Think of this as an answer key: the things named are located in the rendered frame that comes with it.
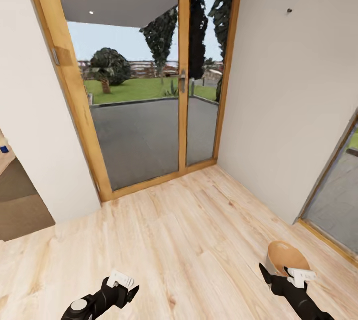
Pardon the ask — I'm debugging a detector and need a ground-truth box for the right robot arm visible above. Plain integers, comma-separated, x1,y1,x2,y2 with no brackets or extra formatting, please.
259,263,335,320

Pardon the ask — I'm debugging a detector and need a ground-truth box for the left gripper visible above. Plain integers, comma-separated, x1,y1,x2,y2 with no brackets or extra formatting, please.
99,277,140,313

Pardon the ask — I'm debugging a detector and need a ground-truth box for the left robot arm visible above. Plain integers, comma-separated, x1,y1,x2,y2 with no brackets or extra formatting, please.
60,269,140,320

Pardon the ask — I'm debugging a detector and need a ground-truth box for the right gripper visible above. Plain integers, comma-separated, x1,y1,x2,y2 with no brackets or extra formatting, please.
259,263,313,314

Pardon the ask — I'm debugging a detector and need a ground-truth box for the trash can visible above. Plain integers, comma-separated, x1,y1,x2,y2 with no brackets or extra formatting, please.
264,240,311,277

